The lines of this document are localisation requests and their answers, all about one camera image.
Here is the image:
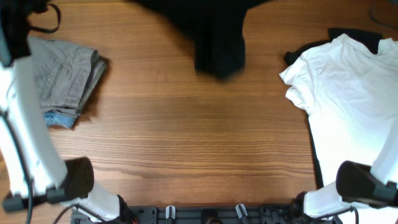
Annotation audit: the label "blue denim garment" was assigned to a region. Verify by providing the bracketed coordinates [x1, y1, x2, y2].
[44, 111, 76, 129]

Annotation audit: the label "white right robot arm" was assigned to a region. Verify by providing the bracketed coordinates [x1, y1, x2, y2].
[296, 121, 397, 221]

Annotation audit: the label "grey folded shorts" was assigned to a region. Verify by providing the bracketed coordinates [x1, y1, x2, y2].
[28, 36, 107, 117]

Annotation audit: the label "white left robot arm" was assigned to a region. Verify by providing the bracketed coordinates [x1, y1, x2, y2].
[1, 1, 137, 223]

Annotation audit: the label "black garment under white shirt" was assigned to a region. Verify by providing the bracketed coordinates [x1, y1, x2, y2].
[284, 27, 383, 66]

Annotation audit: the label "black shorts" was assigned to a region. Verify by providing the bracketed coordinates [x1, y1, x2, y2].
[136, 0, 267, 80]

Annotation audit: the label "white t-shirt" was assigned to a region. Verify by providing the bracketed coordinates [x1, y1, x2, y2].
[279, 33, 398, 224]

